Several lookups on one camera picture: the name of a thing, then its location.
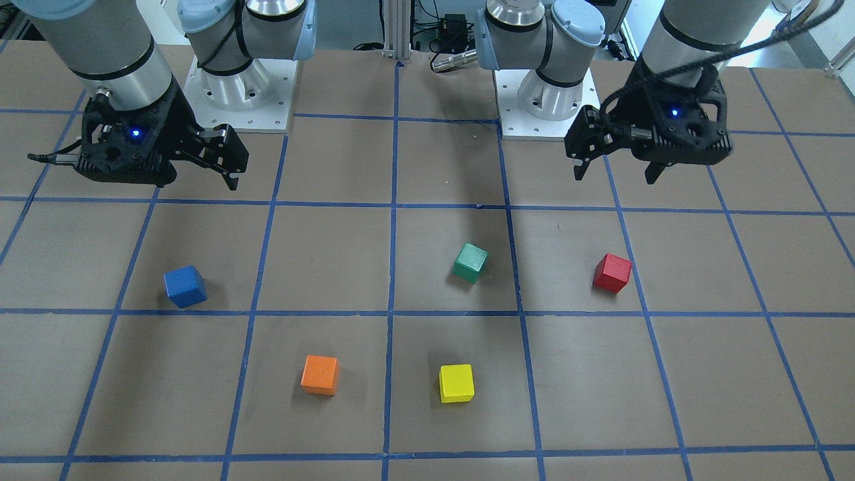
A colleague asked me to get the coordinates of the blue wooden block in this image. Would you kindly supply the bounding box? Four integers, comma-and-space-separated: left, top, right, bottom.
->
163, 265, 208, 309

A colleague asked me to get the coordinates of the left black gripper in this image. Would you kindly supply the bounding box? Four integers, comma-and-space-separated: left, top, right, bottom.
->
564, 58, 733, 185

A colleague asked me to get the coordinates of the silver cylindrical connector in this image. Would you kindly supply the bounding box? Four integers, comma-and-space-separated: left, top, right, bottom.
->
430, 49, 478, 73

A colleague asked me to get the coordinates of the aluminium frame post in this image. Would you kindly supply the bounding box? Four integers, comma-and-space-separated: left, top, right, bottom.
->
381, 0, 414, 64

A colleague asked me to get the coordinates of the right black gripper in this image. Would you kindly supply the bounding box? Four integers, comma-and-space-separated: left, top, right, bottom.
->
73, 79, 248, 192

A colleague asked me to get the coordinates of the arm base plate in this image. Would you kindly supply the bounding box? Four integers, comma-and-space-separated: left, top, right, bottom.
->
182, 59, 301, 134
494, 69, 599, 141

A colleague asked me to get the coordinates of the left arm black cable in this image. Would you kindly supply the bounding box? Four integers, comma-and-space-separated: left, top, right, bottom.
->
599, 0, 846, 141

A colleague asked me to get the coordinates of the orange wooden block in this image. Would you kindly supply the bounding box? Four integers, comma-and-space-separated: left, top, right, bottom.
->
300, 354, 340, 396

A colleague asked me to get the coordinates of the yellow wooden block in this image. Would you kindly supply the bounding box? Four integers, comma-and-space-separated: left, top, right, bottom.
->
438, 363, 474, 403

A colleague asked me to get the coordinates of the red wooden block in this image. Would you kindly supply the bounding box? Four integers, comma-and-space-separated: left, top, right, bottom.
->
592, 253, 633, 293

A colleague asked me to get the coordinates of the green wooden block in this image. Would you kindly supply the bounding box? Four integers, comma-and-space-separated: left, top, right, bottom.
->
451, 243, 489, 284

